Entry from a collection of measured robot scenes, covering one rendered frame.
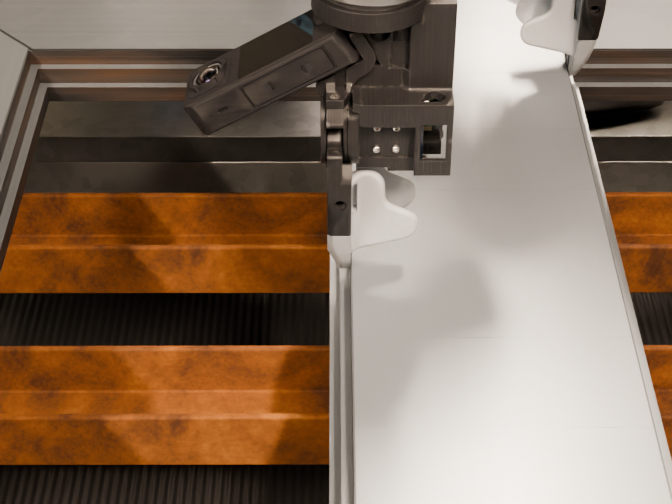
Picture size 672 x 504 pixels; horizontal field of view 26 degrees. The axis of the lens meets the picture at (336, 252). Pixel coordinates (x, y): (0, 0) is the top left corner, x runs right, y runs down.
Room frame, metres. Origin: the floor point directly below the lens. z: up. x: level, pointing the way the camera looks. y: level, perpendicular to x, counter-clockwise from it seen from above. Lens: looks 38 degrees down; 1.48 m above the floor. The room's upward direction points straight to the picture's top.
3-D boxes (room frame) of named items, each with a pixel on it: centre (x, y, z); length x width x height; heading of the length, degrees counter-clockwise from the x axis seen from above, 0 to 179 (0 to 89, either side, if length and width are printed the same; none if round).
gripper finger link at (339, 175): (0.75, 0.00, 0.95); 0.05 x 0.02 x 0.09; 0
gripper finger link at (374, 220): (0.76, -0.02, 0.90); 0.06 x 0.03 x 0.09; 90
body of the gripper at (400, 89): (0.77, -0.03, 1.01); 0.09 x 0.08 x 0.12; 90
